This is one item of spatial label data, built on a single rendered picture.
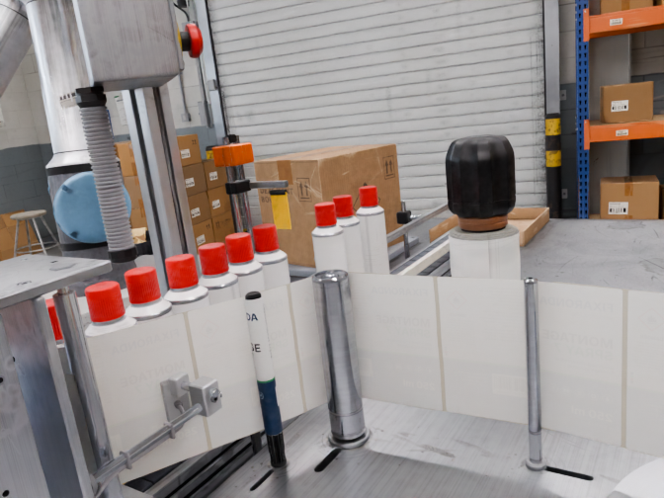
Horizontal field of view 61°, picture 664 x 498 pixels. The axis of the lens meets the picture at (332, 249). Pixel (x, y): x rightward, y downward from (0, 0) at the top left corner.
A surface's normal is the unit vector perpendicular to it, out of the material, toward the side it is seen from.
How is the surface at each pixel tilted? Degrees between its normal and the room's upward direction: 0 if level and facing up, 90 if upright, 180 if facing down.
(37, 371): 90
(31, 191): 90
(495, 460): 0
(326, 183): 90
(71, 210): 93
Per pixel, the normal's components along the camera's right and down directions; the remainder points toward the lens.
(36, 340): -0.53, 0.26
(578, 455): -0.11, -0.96
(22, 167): 0.92, -0.01
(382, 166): 0.72, 0.09
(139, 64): 0.39, 0.18
